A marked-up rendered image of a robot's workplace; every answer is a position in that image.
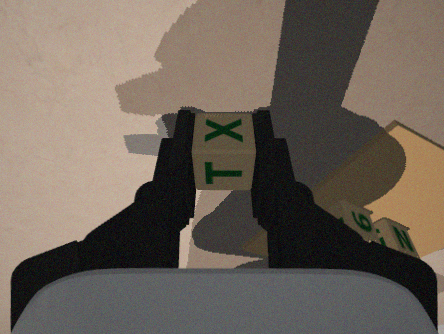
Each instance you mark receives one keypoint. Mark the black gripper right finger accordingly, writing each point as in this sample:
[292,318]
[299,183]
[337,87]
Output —
[302,235]

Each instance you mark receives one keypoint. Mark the tan flat mat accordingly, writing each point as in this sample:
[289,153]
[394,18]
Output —
[398,175]

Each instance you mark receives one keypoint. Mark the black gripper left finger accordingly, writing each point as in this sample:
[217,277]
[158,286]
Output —
[146,234]

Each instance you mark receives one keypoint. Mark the brown letter block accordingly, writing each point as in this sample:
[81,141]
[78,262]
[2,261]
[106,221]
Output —
[223,151]
[395,236]
[355,217]

